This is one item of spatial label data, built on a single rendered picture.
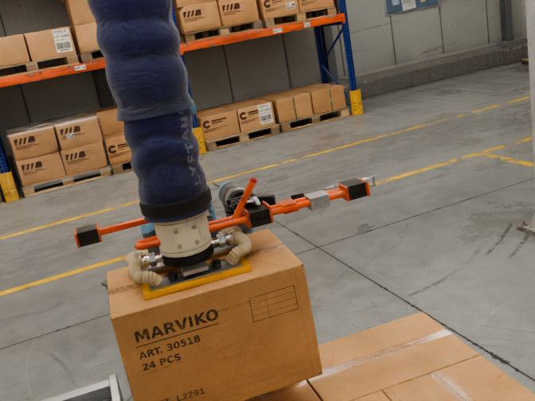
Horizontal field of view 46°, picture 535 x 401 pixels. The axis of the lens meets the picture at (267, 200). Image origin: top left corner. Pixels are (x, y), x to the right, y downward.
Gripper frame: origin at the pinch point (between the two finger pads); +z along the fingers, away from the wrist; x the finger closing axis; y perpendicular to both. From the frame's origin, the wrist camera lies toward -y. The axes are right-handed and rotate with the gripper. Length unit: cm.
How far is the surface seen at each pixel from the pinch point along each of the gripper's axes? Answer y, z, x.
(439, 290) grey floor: -134, -126, -120
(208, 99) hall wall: -158, -864, -60
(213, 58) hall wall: -180, -866, 5
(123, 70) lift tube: 34, 9, 54
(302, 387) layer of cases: -2, 5, -66
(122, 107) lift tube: 36, 5, 44
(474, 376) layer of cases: -55, 31, -66
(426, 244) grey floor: -167, -196, -120
